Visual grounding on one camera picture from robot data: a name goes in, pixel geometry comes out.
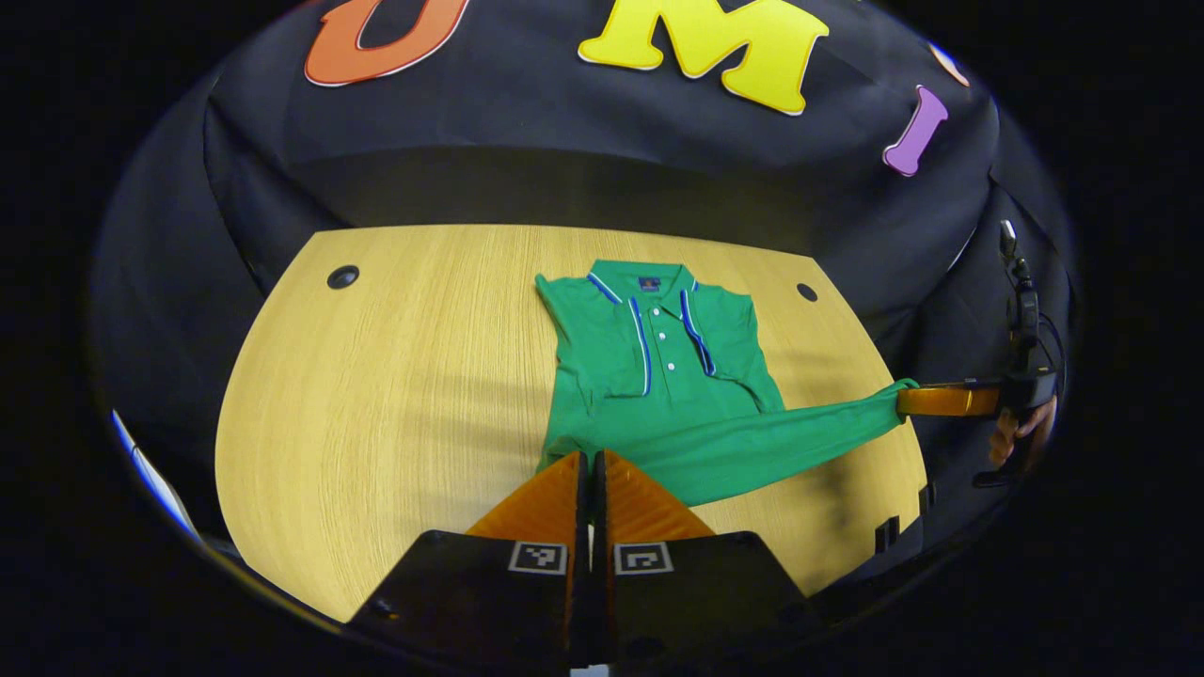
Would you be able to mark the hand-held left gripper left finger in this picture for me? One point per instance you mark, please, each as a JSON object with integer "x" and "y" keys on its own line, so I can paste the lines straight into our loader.
{"x": 578, "y": 602}

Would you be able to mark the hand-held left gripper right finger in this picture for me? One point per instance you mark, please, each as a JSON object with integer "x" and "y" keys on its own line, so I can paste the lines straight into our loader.
{"x": 604, "y": 602}

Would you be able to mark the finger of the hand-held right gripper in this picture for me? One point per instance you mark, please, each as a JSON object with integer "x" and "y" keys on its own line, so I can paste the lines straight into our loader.
{"x": 950, "y": 401}

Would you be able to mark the green polo T-shirt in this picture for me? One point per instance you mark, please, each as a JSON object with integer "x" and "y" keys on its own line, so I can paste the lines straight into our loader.
{"x": 677, "y": 414}

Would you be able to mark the black table grommet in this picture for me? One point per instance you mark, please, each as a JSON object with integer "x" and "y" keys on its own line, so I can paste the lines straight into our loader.
{"x": 807, "y": 291}
{"x": 342, "y": 276}

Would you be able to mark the blue white panel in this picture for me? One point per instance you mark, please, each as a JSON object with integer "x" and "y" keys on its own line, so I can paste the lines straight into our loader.
{"x": 150, "y": 475}

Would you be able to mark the black backdrop cloth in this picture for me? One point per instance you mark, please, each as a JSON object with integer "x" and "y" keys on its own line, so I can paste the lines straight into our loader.
{"x": 564, "y": 141}

